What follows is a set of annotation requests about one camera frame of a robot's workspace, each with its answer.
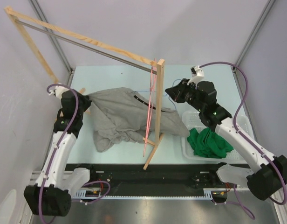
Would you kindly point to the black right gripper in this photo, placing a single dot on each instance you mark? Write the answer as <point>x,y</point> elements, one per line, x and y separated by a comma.
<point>176,93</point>

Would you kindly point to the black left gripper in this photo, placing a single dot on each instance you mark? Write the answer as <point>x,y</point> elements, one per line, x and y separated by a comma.
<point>86,100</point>

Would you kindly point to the pink wire hanger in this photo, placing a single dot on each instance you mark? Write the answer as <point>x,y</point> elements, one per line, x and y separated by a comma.
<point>153,80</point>

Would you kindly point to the grey adidas t shirt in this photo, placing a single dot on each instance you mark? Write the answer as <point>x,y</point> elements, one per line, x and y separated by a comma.
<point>118,114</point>

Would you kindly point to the green t shirt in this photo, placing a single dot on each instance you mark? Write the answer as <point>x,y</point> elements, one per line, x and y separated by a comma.
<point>208,144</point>

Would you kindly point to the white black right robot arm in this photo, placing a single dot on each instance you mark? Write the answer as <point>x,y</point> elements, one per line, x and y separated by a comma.
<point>266,174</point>

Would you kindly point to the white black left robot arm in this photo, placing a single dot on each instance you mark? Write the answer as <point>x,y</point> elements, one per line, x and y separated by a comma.
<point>52,194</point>

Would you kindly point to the steel hanging rod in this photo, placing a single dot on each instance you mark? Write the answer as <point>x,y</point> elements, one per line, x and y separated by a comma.
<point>50,34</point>

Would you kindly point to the white perforated plastic basket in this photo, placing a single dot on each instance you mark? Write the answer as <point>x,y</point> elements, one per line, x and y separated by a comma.
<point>191,120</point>

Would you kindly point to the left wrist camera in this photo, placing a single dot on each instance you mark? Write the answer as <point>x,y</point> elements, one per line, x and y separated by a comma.
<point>57,90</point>

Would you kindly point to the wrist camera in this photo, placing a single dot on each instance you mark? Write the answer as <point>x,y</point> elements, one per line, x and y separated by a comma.
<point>57,90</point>
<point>197,75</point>

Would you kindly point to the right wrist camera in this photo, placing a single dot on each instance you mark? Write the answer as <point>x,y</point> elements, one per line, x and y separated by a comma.
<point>197,75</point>

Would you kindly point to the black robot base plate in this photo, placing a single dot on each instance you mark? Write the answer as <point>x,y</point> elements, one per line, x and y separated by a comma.
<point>159,180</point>

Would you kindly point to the white slotted cable duct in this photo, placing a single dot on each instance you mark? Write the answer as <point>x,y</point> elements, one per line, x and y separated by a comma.
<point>200,194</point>

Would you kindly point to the wooden clothes rack frame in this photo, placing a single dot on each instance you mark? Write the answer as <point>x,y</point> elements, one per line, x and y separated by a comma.
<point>13,15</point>

